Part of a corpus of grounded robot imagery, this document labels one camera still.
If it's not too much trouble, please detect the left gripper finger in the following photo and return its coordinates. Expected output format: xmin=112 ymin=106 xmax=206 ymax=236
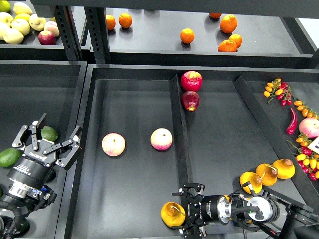
xmin=42 ymin=125 xmax=83 ymax=171
xmin=11 ymin=113 xmax=47 ymax=150

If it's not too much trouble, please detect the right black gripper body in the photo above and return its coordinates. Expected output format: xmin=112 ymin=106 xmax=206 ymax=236
xmin=186 ymin=195 xmax=203 ymax=226

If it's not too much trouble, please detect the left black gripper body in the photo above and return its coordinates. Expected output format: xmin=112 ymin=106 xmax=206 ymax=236
xmin=23 ymin=139 xmax=66 ymax=167

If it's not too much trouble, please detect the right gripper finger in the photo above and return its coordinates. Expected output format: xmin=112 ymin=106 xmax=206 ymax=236
xmin=172 ymin=182 xmax=205 ymax=198
xmin=171 ymin=221 xmax=206 ymax=239

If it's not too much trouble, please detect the dark green avocado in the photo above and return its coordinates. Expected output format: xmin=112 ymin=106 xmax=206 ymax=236
xmin=46 ymin=169 xmax=56 ymax=183

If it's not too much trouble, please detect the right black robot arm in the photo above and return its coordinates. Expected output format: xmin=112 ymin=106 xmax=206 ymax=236
xmin=175 ymin=182 xmax=319 ymax=239

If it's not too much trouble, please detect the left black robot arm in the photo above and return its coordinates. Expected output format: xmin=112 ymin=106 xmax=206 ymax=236
xmin=0 ymin=114 xmax=82 ymax=239

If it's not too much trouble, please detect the light green avocado left edge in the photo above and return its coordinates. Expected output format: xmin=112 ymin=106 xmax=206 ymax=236
xmin=0 ymin=147 xmax=22 ymax=167

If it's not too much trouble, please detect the green avocado upper left tray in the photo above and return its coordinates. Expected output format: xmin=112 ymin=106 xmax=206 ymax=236
xmin=41 ymin=126 xmax=58 ymax=142

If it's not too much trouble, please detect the yellow pear behind group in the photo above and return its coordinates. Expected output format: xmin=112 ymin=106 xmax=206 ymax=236
xmin=239 ymin=172 xmax=262 ymax=194

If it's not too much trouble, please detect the green avocado bottom left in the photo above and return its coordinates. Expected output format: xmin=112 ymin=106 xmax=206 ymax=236
xmin=15 ymin=220 xmax=30 ymax=236

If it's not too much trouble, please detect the yellow pear under gripper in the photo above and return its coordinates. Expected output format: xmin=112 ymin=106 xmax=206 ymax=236
xmin=256 ymin=163 xmax=278 ymax=186

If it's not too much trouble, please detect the pale yellow pear top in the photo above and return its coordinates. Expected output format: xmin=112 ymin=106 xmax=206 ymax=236
xmin=13 ymin=2 xmax=33 ymax=15

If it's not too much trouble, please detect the pink apple left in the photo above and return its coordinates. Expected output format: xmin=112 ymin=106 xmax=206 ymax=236
xmin=102 ymin=133 xmax=126 ymax=157

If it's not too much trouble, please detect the pink apple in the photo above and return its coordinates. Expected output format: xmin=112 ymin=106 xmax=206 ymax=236
xmin=150 ymin=128 xmax=172 ymax=151
xmin=102 ymin=133 xmax=126 ymax=157

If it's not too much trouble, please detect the pink apple centre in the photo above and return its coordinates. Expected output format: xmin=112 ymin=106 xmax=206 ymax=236
xmin=150 ymin=128 xmax=172 ymax=151

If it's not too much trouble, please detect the black middle divided tray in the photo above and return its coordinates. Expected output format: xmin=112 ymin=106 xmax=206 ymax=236
xmin=66 ymin=64 xmax=319 ymax=239

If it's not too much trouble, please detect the dark red apple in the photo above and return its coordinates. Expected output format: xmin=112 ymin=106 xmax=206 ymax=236
xmin=181 ymin=91 xmax=199 ymax=112

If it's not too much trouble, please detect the bright red apple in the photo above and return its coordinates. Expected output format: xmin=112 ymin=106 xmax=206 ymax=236
xmin=180 ymin=71 xmax=202 ymax=92

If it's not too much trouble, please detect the pale apple front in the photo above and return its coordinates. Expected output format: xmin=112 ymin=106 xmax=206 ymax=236
xmin=3 ymin=28 xmax=24 ymax=44

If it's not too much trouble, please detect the red apple on shelf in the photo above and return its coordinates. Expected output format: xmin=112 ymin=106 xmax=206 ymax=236
xmin=38 ymin=30 xmax=56 ymax=45

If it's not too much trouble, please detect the red chili pepper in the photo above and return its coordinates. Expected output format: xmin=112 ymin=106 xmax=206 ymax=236
xmin=286 ymin=108 xmax=298 ymax=135

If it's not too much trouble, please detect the lower cherry tomato bunch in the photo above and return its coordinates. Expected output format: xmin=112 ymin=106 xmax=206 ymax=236
xmin=288 ymin=133 xmax=319 ymax=181

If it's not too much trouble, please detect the cherry tomato bunch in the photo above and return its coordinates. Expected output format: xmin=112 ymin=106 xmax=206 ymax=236
xmin=263 ymin=78 xmax=293 ymax=106
xmin=288 ymin=133 xmax=319 ymax=181

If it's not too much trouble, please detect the pale apple left edge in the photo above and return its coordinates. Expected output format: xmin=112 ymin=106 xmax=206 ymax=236
xmin=0 ymin=22 xmax=10 ymax=40

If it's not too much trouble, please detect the pink peach on shelf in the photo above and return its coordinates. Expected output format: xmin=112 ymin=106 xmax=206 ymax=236
xmin=44 ymin=21 xmax=60 ymax=38

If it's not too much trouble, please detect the pale apple middle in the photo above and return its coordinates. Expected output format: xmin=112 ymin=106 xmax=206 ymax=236
xmin=11 ymin=19 xmax=30 ymax=36

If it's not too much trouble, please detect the pale apple with stem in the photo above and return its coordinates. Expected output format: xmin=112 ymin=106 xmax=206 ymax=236
xmin=28 ymin=13 xmax=47 ymax=31

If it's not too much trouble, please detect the pale apple left top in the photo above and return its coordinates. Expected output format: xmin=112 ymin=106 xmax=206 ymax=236
xmin=0 ymin=12 xmax=14 ymax=27

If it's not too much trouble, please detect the white label card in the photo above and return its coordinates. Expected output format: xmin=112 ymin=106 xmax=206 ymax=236
xmin=308 ymin=137 xmax=319 ymax=154

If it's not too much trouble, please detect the orange far left shelf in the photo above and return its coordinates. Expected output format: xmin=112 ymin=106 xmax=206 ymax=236
xmin=105 ymin=14 xmax=116 ymax=31

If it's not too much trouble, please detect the pink peach right edge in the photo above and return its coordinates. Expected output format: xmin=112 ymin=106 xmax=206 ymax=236
xmin=299 ymin=118 xmax=319 ymax=138

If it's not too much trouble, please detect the yellow lemon on shelf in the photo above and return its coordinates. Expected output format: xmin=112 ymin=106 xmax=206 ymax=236
xmin=14 ymin=13 xmax=30 ymax=22

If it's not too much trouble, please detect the upper cherry tomato bunch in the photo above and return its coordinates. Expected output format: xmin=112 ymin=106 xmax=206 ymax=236
xmin=263 ymin=78 xmax=293 ymax=106

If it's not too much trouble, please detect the green lime on shelf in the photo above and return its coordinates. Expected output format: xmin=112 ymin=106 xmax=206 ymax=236
xmin=0 ymin=0 xmax=11 ymax=12

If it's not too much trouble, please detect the black shelf post left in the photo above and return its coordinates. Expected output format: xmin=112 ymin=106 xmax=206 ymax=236
xmin=54 ymin=5 xmax=82 ymax=61

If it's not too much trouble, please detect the black shelf post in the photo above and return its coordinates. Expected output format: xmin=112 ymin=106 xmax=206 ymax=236
xmin=54 ymin=5 xmax=82 ymax=61
xmin=84 ymin=7 xmax=111 ymax=64

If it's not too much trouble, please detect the black shelf post right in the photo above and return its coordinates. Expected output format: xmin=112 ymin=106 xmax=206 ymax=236
xmin=84 ymin=7 xmax=111 ymax=64

